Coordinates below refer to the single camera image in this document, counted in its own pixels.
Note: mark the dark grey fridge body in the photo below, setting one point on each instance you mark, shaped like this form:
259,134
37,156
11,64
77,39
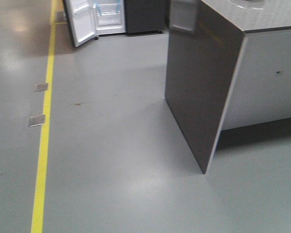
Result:
129,16

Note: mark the kitchen counter cabinet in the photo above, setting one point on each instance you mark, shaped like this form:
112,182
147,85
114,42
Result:
229,66

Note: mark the silver floor socket near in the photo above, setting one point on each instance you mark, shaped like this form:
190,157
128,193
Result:
37,120

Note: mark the silver floor socket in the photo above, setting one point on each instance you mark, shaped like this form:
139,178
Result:
41,87
37,120

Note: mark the silver floor socket far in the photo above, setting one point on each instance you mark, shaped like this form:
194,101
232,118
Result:
41,87

